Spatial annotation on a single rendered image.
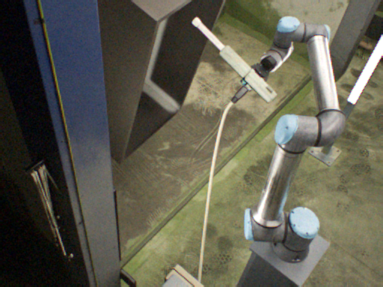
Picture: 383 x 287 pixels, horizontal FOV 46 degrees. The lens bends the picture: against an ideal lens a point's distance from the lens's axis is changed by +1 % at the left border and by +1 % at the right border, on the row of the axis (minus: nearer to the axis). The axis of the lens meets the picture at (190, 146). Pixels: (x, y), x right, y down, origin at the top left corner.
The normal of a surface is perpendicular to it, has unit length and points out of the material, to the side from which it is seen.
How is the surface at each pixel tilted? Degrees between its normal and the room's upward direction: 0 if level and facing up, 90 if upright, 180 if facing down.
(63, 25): 90
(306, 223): 5
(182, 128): 0
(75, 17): 90
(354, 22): 90
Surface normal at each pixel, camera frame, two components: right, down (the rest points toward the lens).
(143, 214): 0.09, -0.62
